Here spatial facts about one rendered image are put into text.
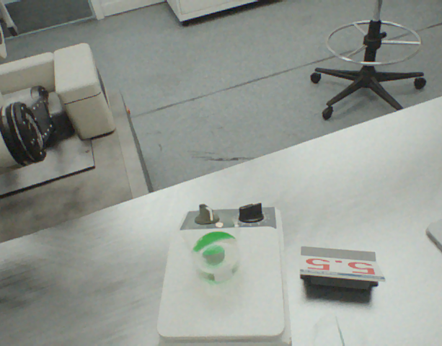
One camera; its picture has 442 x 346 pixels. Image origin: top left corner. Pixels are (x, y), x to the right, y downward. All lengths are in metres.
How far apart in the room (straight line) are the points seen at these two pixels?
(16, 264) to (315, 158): 0.46
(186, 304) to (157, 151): 1.50
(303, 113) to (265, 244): 1.57
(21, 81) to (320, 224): 1.25
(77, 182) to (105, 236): 0.71
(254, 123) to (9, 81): 1.04
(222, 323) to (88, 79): 1.05
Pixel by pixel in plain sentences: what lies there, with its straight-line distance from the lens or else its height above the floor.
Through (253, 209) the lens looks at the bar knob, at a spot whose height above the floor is 0.81.
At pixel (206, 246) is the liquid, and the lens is 0.39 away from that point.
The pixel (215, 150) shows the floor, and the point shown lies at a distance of 1.79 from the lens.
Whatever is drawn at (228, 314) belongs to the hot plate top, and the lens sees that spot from 0.39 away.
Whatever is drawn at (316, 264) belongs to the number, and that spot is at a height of 0.77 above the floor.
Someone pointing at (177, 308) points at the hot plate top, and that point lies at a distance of 0.40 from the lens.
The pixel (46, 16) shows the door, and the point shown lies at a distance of 3.37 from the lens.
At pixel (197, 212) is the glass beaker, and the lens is 0.37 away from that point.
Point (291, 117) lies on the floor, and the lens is 1.94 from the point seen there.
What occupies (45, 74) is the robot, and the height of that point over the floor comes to 0.53.
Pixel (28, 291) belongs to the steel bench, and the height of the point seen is 0.75.
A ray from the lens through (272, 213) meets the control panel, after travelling 0.51.
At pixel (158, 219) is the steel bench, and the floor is 0.75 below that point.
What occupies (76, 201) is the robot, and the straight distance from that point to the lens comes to 1.24.
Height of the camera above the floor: 1.19
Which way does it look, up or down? 45 degrees down
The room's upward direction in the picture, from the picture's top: 10 degrees counter-clockwise
